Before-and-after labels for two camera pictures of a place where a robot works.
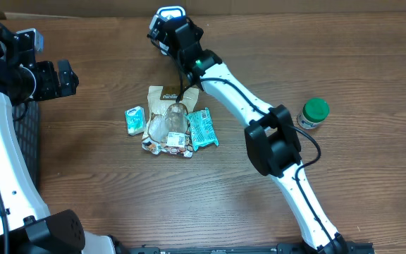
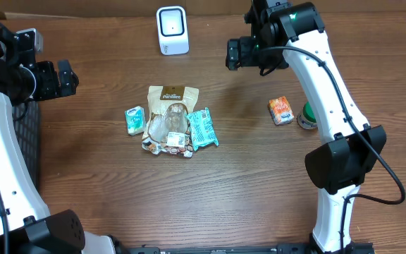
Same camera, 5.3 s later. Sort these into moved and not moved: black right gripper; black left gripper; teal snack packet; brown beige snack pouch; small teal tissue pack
Moved: black right gripper
Not moved: brown beige snack pouch; black left gripper; small teal tissue pack; teal snack packet
